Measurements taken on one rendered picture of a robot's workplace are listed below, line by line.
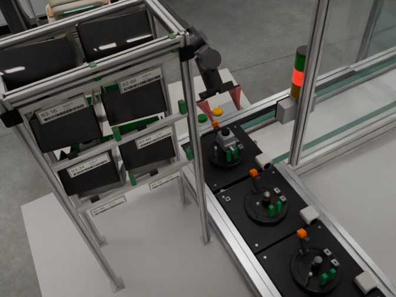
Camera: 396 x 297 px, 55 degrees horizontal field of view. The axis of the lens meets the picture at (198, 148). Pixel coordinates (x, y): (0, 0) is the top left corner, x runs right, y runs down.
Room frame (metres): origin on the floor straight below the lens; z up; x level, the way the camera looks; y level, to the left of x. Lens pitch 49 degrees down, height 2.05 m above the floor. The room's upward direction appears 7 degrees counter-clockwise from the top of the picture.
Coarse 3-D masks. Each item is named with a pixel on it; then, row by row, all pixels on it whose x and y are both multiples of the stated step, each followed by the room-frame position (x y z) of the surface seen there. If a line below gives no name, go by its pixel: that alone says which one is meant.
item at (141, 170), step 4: (164, 160) 0.79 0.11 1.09; (168, 160) 0.77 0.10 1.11; (148, 164) 0.79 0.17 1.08; (152, 164) 0.77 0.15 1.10; (156, 164) 0.74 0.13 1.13; (160, 164) 0.72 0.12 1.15; (164, 164) 0.70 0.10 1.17; (168, 164) 0.69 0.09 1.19; (136, 168) 0.78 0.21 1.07; (140, 168) 0.76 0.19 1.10; (144, 168) 0.73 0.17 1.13; (148, 168) 0.71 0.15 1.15; (152, 168) 0.70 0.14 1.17; (156, 168) 0.68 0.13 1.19; (128, 172) 0.67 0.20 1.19; (132, 172) 0.71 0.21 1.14; (136, 172) 0.69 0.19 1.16; (140, 172) 0.67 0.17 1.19; (144, 172) 0.67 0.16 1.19
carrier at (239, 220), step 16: (272, 176) 0.76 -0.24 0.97; (224, 192) 0.72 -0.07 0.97; (240, 192) 0.71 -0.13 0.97; (256, 192) 0.68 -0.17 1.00; (272, 192) 0.68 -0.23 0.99; (288, 192) 0.69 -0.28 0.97; (224, 208) 0.66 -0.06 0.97; (240, 208) 0.65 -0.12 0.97; (256, 208) 0.60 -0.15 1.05; (272, 208) 0.60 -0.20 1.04; (288, 208) 0.63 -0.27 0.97; (304, 208) 0.61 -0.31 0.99; (240, 224) 0.59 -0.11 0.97; (256, 224) 0.59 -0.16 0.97; (272, 224) 0.58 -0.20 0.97; (288, 224) 0.57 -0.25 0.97; (304, 224) 0.57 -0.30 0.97; (256, 240) 0.53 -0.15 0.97; (272, 240) 0.52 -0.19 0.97
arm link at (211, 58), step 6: (204, 36) 1.02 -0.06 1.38; (204, 48) 0.93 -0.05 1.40; (210, 48) 0.93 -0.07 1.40; (198, 54) 0.94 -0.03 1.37; (204, 54) 0.92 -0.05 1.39; (210, 54) 0.92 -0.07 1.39; (216, 54) 0.92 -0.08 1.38; (204, 60) 0.91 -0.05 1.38; (210, 60) 0.91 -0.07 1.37; (216, 60) 0.91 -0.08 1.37; (204, 66) 0.90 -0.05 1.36; (210, 66) 0.90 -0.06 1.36; (216, 66) 0.90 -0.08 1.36
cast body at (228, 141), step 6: (222, 132) 0.88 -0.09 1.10; (228, 132) 0.87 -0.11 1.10; (216, 138) 0.90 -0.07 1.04; (222, 138) 0.86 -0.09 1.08; (228, 138) 0.86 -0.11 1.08; (234, 138) 0.87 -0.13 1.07; (222, 144) 0.86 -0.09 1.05; (228, 144) 0.85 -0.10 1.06; (234, 144) 0.86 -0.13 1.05; (234, 150) 0.83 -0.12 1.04
